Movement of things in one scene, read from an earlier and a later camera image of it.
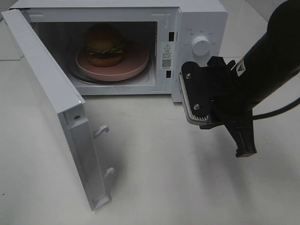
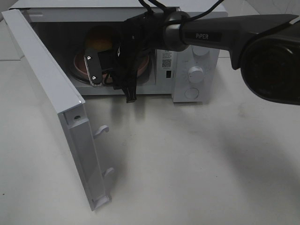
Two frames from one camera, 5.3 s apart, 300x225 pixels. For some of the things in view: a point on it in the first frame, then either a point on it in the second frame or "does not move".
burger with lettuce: x=104 y=45 does not move
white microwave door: x=69 y=104 does not move
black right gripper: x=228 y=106 → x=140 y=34
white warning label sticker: x=167 y=56 does not move
